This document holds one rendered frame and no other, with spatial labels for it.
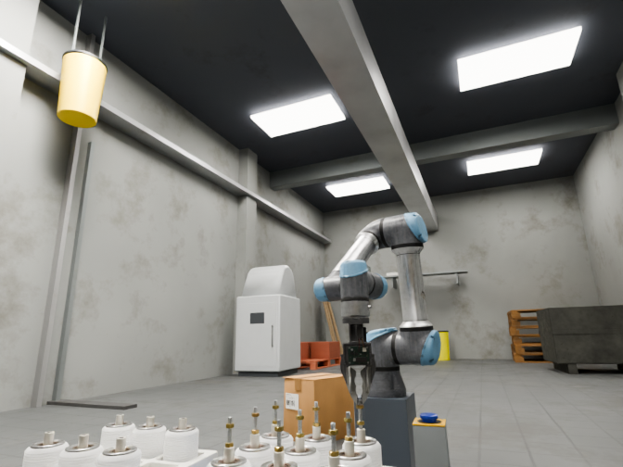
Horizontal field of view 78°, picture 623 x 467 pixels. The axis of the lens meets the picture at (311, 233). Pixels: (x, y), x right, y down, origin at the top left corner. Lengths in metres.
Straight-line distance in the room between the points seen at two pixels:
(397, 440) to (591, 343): 4.73
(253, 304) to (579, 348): 4.19
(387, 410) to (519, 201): 8.21
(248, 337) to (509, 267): 5.70
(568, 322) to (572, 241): 3.57
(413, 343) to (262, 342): 4.21
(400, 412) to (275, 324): 4.10
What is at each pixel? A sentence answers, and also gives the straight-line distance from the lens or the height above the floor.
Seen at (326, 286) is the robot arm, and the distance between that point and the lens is 1.19.
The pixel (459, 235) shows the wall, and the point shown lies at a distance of 9.17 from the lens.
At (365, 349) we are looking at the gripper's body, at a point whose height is 0.47.
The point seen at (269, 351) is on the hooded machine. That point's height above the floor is 0.32.
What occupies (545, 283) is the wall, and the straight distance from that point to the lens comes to 9.07.
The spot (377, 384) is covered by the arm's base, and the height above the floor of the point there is 0.34.
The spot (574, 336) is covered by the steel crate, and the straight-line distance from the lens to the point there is 5.95.
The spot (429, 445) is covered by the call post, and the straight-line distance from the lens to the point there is 1.00.
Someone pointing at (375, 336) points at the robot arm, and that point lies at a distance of 1.46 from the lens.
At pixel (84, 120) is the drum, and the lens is 4.09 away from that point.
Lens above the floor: 0.51
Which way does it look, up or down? 15 degrees up
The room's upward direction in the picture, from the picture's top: 1 degrees counter-clockwise
